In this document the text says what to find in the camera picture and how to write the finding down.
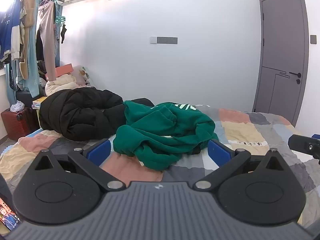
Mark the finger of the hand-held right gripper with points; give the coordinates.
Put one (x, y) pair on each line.
(300, 143)

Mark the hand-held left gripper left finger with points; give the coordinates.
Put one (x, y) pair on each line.
(98, 152)

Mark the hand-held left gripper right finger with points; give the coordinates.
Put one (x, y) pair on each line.
(220, 153)

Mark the green zip hoodie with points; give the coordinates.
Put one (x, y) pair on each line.
(155, 130)

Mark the cream bundle of clothes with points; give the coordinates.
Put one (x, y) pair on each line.
(60, 85)

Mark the green clothes hanger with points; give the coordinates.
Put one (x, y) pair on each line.
(60, 19)

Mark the patchwork bedsheet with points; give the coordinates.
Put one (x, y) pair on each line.
(250, 130)

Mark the black puffer jacket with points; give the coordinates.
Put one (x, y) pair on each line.
(80, 110)

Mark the plush toy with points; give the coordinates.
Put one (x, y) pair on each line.
(81, 76)

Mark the stack of books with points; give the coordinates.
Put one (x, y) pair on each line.
(38, 102)

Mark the red suitcase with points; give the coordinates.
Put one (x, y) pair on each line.
(17, 123)

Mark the pink box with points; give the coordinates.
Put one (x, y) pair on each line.
(63, 70)

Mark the clear plastic bag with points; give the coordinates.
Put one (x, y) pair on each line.
(17, 106)

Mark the grey door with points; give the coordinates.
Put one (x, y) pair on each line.
(280, 42)

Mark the phone with lit screen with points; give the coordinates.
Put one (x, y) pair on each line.
(7, 215)

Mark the black hanging sock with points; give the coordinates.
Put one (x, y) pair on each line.
(63, 32)

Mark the pink hanging pants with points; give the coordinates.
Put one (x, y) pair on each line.
(47, 37)

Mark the blue hanging garment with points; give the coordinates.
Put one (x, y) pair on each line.
(10, 25)

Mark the beige hanging garment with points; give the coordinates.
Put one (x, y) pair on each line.
(28, 12)

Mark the small grey wall switch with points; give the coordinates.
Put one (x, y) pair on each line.
(313, 39)

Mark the grey wall switch panel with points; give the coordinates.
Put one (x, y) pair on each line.
(165, 40)

